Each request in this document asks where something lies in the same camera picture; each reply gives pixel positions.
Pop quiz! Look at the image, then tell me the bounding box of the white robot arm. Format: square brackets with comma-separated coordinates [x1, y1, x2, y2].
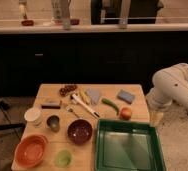
[146, 63, 188, 110]

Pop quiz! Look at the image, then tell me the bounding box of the orange bowl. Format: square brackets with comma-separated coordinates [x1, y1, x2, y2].
[14, 135, 48, 168]

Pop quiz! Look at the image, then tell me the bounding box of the gray cloth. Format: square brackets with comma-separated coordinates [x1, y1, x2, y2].
[86, 89, 101, 105]

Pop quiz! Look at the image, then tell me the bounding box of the yellow corn cob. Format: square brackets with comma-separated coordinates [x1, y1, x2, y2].
[79, 91, 91, 105]

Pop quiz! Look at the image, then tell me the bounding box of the blue sponge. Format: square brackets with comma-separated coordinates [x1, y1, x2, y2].
[117, 90, 135, 104]

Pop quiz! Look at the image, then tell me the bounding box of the wooden spoon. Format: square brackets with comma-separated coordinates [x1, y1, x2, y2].
[66, 106, 80, 119]

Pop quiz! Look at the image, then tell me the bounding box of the metal cup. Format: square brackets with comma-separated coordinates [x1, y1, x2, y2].
[47, 115, 60, 132]

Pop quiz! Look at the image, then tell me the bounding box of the green plastic tray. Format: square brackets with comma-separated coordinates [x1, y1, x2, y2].
[94, 119, 167, 171]

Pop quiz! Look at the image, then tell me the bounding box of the white cup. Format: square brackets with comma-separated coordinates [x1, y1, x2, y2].
[24, 107, 42, 126]

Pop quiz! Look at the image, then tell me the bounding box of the red dish on counter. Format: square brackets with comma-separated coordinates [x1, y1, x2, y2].
[21, 20, 34, 26]

